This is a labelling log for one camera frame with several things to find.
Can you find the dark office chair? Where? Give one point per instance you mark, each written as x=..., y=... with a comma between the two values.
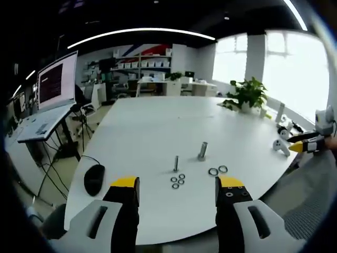
x=84, y=98

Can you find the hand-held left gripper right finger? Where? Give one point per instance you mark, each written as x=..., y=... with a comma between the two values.
x=245, y=224

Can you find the thin threaded metal stud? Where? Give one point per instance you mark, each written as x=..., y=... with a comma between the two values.
x=176, y=164

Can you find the white background office desk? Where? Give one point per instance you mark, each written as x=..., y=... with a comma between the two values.
x=171, y=88

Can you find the black office chair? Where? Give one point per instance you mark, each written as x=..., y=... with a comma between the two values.
x=54, y=222

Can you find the storage shelf with white bins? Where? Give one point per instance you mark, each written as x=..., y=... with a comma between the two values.
x=142, y=62

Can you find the thick threaded metal stud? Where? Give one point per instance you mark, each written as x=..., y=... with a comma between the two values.
x=203, y=151

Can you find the black computer mouse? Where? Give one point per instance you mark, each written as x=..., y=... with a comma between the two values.
x=94, y=180

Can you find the large metal washer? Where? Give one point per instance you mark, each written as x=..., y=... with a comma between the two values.
x=219, y=168
x=210, y=171

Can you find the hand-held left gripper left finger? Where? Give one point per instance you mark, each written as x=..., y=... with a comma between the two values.
x=105, y=221

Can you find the grey mesh chair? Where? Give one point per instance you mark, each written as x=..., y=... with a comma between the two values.
x=300, y=222

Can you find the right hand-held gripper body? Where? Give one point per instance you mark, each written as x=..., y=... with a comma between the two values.
x=323, y=122

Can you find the white cylindrical bottle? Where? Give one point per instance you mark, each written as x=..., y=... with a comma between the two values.
x=281, y=112

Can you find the curved ceiling light strip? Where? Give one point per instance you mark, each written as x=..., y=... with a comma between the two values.
x=142, y=33

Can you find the white handheld game controller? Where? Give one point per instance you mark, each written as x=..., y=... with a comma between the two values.
x=279, y=146

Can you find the small metal washer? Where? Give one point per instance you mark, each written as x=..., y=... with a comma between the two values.
x=181, y=176
x=175, y=186
x=174, y=179
x=180, y=181

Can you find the person's right hand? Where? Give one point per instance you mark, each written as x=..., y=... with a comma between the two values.
x=331, y=143

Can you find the green potted plant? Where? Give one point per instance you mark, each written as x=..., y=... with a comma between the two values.
x=250, y=93

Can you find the white open laptop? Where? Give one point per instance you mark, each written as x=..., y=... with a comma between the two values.
x=52, y=87

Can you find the standing desk with black legs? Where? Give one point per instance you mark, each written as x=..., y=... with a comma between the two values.
x=67, y=131

